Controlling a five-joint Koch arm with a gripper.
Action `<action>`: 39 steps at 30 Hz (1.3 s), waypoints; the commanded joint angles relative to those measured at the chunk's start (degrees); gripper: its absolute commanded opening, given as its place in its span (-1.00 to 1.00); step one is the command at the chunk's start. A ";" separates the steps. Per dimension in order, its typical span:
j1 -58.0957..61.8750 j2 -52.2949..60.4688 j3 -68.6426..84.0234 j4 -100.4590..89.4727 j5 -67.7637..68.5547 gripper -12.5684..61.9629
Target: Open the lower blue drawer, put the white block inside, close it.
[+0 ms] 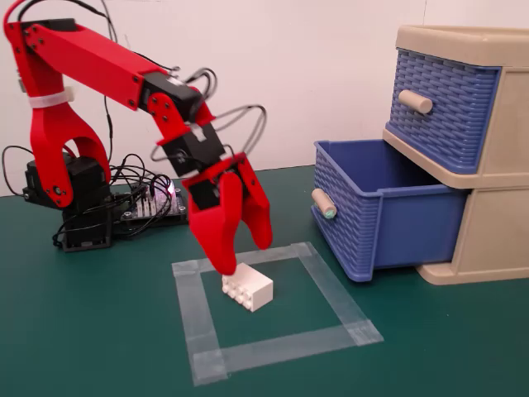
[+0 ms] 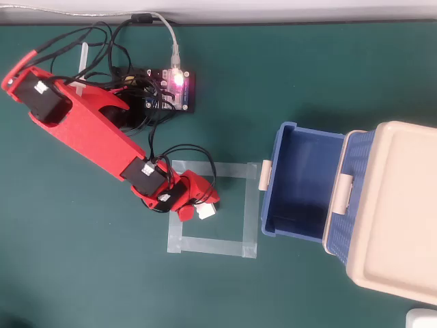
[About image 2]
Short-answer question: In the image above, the blue woven drawer taped handle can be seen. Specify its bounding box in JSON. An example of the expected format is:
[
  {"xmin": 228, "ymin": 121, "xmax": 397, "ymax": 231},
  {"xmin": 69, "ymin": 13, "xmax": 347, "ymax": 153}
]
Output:
[{"xmin": 258, "ymin": 122, "xmax": 346, "ymax": 245}]

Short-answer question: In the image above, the blue woven drawer plain handle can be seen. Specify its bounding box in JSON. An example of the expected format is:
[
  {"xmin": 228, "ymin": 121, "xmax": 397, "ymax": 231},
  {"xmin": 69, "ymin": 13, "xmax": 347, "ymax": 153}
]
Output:
[{"xmin": 328, "ymin": 131, "xmax": 376, "ymax": 267}]

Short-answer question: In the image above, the red gripper body black motor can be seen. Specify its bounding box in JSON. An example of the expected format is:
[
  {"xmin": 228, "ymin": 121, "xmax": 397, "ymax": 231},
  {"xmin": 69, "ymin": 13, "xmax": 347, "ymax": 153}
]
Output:
[{"xmin": 154, "ymin": 180, "xmax": 193, "ymax": 213}]

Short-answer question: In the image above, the black controller board with LED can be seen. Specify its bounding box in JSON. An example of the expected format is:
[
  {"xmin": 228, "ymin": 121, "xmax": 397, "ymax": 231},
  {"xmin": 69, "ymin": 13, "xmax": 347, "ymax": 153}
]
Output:
[{"xmin": 144, "ymin": 68, "xmax": 197, "ymax": 114}]

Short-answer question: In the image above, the black servo cable bundle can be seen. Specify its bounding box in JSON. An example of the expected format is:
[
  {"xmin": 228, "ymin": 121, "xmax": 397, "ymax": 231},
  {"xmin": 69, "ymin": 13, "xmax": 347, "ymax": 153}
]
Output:
[{"xmin": 32, "ymin": 22, "xmax": 219, "ymax": 213}]

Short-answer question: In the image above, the red rounded moving gripper finger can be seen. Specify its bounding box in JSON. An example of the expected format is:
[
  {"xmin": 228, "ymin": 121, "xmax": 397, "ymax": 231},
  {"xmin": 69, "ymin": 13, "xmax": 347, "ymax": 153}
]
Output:
[{"xmin": 177, "ymin": 204, "xmax": 196, "ymax": 223}]

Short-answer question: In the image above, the white toy brick cube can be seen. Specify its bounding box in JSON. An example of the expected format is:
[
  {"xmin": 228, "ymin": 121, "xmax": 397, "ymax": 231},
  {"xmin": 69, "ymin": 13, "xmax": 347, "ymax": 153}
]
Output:
[{"xmin": 193, "ymin": 203, "xmax": 218, "ymax": 221}]

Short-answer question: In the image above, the red sleeved power cable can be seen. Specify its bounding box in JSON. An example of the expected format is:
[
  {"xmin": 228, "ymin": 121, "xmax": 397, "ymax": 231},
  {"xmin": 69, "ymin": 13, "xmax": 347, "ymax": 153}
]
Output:
[{"xmin": 1, "ymin": 49, "xmax": 39, "ymax": 92}]

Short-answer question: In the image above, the beige plastic drawer cabinet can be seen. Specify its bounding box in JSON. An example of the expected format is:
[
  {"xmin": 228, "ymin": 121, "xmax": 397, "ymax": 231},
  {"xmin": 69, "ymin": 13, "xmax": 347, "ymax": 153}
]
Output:
[{"xmin": 322, "ymin": 120, "xmax": 437, "ymax": 307}]

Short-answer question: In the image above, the white box corner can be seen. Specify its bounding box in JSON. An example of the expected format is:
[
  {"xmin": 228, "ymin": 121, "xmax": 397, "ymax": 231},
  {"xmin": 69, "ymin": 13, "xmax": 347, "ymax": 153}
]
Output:
[{"xmin": 405, "ymin": 308, "xmax": 437, "ymax": 328}]

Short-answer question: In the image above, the grey USB cable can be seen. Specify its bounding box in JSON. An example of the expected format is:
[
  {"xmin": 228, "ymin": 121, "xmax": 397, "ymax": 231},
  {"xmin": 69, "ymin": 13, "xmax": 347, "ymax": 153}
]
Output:
[{"xmin": 0, "ymin": 3, "xmax": 183, "ymax": 71}]

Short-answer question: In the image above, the red fixed gripper finger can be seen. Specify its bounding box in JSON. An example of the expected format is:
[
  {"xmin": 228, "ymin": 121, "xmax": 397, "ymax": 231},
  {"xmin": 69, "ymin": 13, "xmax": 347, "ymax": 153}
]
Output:
[{"xmin": 180, "ymin": 172, "xmax": 221, "ymax": 206}]

